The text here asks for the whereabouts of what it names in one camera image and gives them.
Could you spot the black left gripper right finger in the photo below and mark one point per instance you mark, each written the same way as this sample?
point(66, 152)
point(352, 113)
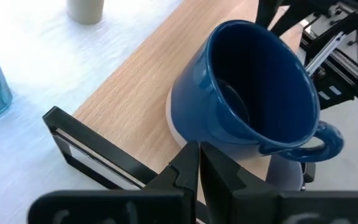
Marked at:
point(259, 205)

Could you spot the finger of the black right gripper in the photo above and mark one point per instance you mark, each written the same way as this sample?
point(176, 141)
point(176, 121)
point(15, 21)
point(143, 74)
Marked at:
point(286, 18)
point(267, 12)

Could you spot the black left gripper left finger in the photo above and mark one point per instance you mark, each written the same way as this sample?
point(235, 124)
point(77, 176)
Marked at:
point(120, 207)

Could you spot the blue mug with white base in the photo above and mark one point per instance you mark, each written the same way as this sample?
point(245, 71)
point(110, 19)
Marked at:
point(244, 93)

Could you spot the wooden tray board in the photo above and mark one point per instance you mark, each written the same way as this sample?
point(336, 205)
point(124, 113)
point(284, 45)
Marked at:
point(135, 93)

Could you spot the tall cream cup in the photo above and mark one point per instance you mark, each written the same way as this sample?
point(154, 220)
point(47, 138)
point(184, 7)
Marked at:
point(85, 11)

